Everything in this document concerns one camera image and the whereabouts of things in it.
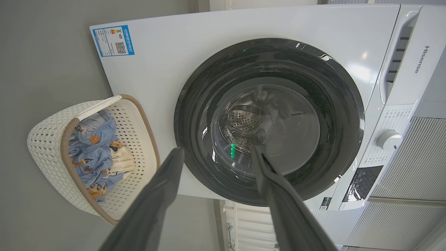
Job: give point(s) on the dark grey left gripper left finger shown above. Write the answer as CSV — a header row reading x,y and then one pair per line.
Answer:
x,y
150,209

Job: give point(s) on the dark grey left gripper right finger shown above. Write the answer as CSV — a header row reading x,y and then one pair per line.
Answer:
x,y
289,219

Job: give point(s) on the cream coloured garment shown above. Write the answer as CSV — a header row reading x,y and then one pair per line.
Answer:
x,y
122,162

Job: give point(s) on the blue cartoon print garment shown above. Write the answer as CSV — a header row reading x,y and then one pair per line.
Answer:
x,y
94,153

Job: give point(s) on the round dark washing machine door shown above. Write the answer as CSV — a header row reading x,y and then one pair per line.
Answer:
x,y
195,90

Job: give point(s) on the white washer control knob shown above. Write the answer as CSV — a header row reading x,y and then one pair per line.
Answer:
x,y
388,140

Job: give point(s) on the white front-load washing machine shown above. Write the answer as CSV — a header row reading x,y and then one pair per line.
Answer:
x,y
167,62

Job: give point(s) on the cream perforated laundry basket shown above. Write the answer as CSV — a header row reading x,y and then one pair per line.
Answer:
x,y
45,143

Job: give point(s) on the blue energy label sticker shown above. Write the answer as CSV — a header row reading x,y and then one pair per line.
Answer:
x,y
113,40

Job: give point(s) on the white detergent drawer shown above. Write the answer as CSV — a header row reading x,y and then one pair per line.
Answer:
x,y
414,66

